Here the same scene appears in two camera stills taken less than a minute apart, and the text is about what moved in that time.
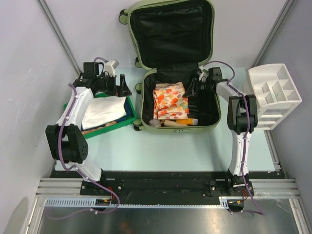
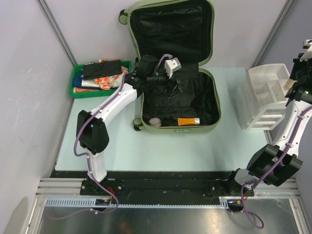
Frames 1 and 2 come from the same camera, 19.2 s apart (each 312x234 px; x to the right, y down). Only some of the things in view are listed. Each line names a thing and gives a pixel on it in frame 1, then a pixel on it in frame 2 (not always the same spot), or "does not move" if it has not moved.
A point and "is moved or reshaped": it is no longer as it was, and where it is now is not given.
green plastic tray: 109,128 → 83,94
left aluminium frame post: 60,34 does not move
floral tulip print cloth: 169,102 is moved or reshaped
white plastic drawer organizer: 277,94 does not move
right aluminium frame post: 272,32 does not move
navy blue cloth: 129,112 is moved or reshaped
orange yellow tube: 189,121 does not move
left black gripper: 124,89 → 176,89
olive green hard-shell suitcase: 174,39 does not move
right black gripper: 190,90 → 297,64
